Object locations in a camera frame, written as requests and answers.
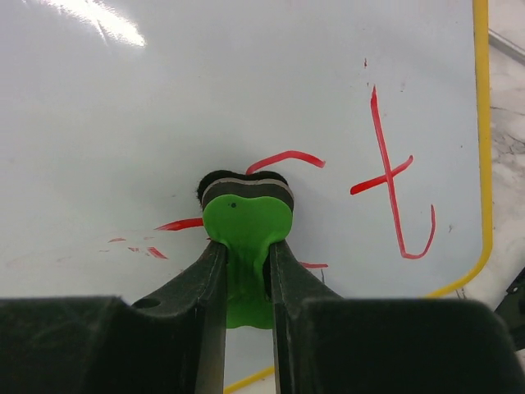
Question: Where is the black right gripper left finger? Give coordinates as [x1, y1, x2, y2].
[1, 242, 227, 393]

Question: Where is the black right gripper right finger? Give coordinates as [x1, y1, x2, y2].
[268, 241, 524, 393]

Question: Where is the green whiteboard eraser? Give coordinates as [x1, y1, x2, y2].
[197, 170, 294, 330]

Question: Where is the yellow framed whiteboard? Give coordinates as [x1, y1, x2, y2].
[0, 0, 494, 394]

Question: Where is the black wire whiteboard stand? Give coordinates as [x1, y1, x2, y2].
[495, 268, 525, 350]

